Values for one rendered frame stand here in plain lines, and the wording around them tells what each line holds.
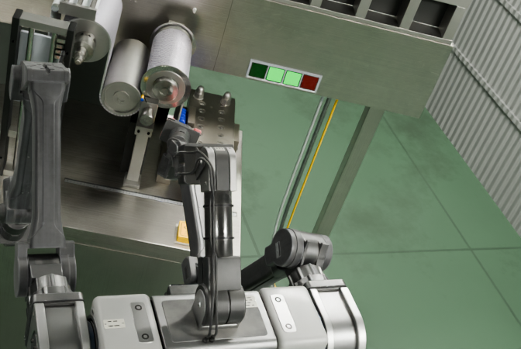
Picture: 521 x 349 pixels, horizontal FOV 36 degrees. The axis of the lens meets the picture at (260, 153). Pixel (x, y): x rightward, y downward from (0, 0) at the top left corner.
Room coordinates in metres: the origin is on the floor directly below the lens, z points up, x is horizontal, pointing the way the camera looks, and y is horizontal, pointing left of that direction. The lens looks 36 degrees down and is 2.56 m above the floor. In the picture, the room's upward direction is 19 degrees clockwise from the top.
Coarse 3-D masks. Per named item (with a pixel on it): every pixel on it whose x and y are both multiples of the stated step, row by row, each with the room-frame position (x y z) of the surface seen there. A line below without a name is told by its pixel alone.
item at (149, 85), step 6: (180, 30) 2.24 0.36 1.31; (156, 72) 1.98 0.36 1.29; (162, 72) 1.98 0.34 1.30; (168, 72) 1.99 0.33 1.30; (150, 78) 1.98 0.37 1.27; (156, 78) 1.98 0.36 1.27; (174, 78) 1.99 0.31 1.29; (180, 78) 1.99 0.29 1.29; (150, 84) 1.98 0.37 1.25; (180, 84) 1.99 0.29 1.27; (150, 90) 1.98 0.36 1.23; (180, 90) 2.00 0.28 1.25; (150, 96) 1.98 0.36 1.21; (180, 96) 2.00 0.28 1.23; (162, 102) 1.99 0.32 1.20; (168, 102) 1.99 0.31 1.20
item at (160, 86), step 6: (162, 78) 1.98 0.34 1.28; (168, 78) 1.98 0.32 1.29; (156, 84) 1.96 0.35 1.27; (162, 84) 1.97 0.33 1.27; (168, 84) 1.97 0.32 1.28; (174, 84) 1.98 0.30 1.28; (156, 90) 1.97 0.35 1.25; (162, 90) 1.97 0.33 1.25; (174, 90) 1.98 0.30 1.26; (156, 96) 1.97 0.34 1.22; (162, 96) 1.97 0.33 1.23; (168, 96) 1.97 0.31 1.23; (174, 96) 1.98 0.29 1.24
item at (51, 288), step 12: (48, 276) 0.95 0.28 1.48; (60, 276) 0.97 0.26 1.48; (36, 288) 0.93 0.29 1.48; (48, 288) 0.92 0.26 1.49; (60, 288) 0.93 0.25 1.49; (36, 300) 0.87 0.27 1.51; (48, 300) 0.88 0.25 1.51; (60, 300) 0.89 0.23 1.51; (72, 300) 0.90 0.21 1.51; (24, 336) 0.88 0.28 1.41
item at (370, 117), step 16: (368, 112) 2.63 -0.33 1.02; (368, 128) 2.63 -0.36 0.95; (352, 144) 2.65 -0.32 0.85; (368, 144) 2.64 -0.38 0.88; (352, 160) 2.63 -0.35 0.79; (336, 176) 2.67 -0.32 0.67; (352, 176) 2.64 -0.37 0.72; (336, 192) 2.63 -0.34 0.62; (336, 208) 2.64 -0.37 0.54; (320, 224) 2.63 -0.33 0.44
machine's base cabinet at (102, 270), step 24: (0, 264) 1.66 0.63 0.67; (96, 264) 1.72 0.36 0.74; (120, 264) 1.73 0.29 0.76; (144, 264) 1.75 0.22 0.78; (168, 264) 1.76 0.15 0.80; (0, 288) 1.66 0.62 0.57; (96, 288) 1.72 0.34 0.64; (120, 288) 1.73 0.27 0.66; (144, 288) 1.75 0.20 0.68; (0, 312) 1.66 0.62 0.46; (24, 312) 1.68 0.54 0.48; (0, 336) 1.67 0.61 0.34
